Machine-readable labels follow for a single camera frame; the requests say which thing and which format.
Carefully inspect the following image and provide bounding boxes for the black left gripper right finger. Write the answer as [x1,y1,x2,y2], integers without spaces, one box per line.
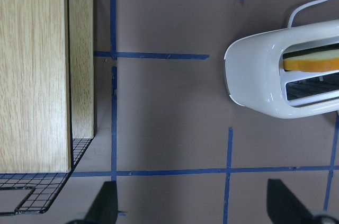
[266,179,313,223]

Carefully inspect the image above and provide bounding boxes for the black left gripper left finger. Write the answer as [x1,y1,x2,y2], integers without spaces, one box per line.
[84,181,118,224]

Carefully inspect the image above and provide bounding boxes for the white toaster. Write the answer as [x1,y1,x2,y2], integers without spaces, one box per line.
[224,20,338,119]

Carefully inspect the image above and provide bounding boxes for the orange toast slice in toaster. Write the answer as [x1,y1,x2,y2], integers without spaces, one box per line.
[283,49,338,73]

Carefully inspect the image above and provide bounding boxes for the upper wooden shelf board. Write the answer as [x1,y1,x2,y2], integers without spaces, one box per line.
[1,0,71,173]

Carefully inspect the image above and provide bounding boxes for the black wire basket rack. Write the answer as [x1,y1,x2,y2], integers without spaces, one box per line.
[0,0,97,216]

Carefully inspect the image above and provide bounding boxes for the white toaster power cable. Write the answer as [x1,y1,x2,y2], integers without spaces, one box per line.
[287,0,339,29]

